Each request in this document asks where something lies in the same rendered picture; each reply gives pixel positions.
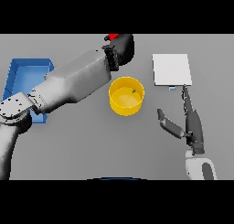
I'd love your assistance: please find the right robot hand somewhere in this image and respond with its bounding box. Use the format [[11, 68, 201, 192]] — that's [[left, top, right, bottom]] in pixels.
[[156, 84, 206, 155]]

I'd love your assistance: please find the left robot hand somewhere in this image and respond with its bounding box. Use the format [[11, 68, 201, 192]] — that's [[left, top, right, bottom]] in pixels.
[[101, 34, 135, 72]]

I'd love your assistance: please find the yellow bowl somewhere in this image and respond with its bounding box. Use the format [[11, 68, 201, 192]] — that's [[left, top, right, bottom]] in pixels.
[[108, 76, 145, 117]]

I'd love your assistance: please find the pale square measuring scale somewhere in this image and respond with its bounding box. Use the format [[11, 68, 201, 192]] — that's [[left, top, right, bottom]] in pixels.
[[152, 53, 193, 91]]

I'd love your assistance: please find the blue tray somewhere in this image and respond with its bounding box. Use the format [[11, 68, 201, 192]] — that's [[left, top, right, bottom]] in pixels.
[[2, 58, 55, 124]]

